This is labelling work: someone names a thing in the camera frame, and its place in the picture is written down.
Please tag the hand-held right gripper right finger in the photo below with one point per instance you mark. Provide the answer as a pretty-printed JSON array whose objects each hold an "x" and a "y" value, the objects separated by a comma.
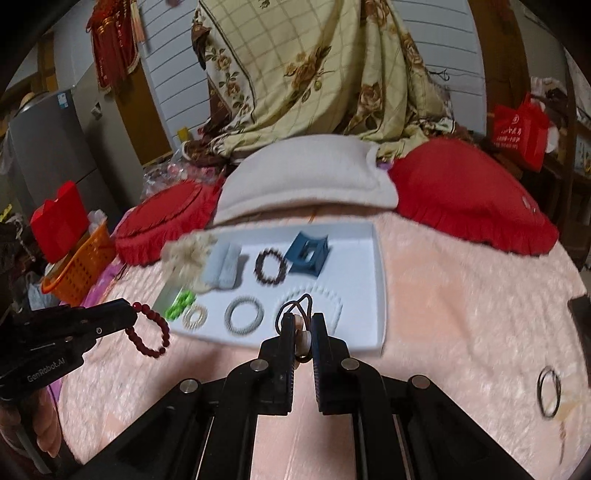
[{"x": 324, "y": 350}]

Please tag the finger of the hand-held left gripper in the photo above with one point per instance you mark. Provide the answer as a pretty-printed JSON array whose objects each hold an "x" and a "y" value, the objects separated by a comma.
[
  {"x": 111, "y": 311},
  {"x": 113, "y": 330}
]

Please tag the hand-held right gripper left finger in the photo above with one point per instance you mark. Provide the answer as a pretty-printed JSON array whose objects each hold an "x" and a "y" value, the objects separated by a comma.
[{"x": 286, "y": 350}]

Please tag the white cardboard box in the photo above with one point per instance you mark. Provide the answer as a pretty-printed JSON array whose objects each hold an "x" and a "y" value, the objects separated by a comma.
[{"x": 351, "y": 277}]

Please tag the person's left hand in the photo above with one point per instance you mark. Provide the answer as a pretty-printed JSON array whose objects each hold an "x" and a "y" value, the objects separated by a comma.
[{"x": 51, "y": 434}]

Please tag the grey plastic bag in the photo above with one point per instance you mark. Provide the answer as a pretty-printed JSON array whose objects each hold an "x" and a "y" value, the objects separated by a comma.
[{"x": 41, "y": 290}]

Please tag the orange plastic basket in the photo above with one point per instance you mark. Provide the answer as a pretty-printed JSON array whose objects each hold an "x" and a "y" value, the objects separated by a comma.
[{"x": 83, "y": 267}]

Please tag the white plastic bag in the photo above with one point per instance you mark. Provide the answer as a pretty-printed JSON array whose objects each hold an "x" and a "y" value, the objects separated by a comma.
[{"x": 97, "y": 221}]

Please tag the blue hair claw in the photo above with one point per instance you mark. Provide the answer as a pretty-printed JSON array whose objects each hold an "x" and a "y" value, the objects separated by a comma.
[{"x": 295, "y": 254}]

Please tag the cream fluffy scrunchie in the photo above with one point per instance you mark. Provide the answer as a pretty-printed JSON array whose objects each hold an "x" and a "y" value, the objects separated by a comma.
[{"x": 189, "y": 254}]

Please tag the red cardboard box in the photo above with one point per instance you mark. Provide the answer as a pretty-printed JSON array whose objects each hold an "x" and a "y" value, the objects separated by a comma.
[{"x": 60, "y": 221}]

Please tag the red ruffled cushion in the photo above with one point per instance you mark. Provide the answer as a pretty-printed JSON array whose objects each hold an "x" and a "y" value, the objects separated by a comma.
[{"x": 161, "y": 217}]

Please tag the clear plastic bag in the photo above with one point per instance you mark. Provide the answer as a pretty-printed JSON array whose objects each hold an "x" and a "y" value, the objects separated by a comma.
[{"x": 171, "y": 175}]

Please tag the grey refrigerator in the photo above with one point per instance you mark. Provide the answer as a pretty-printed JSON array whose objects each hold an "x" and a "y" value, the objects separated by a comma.
[{"x": 51, "y": 147}]

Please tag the white pillow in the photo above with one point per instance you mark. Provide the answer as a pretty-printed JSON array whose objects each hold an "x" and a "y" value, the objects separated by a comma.
[{"x": 300, "y": 175}]

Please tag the wooden door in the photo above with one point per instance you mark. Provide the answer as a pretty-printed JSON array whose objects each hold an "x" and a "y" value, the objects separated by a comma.
[{"x": 138, "y": 124}]

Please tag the plain red cushion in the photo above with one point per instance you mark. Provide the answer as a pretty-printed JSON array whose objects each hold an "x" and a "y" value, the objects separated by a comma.
[{"x": 461, "y": 194}]

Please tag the red hanging decoration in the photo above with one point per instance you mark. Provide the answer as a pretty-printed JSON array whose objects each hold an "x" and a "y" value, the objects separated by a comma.
[{"x": 111, "y": 46}]

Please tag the beige floral quilt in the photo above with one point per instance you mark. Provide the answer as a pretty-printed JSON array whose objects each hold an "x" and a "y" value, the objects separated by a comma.
[{"x": 323, "y": 69}]

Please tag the red shopping bag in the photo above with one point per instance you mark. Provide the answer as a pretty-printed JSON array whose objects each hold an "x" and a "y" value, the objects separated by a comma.
[{"x": 517, "y": 129}]

